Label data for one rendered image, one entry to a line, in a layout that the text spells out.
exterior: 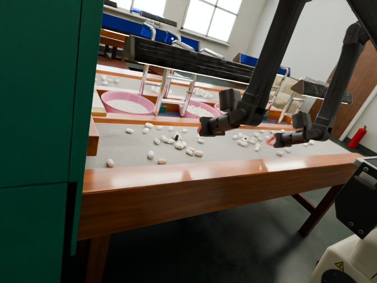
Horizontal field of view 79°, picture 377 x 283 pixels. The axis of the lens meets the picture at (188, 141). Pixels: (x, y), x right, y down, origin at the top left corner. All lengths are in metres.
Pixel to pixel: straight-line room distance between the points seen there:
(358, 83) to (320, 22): 1.74
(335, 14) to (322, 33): 0.41
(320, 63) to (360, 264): 5.74
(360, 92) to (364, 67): 0.49
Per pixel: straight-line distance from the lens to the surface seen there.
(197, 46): 1.57
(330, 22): 6.51
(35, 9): 0.42
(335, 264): 0.80
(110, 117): 1.02
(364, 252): 0.76
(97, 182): 0.67
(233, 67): 1.04
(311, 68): 6.38
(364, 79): 5.80
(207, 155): 0.99
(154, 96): 1.40
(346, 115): 5.80
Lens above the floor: 1.21
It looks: 27 degrees down
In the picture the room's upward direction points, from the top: 19 degrees clockwise
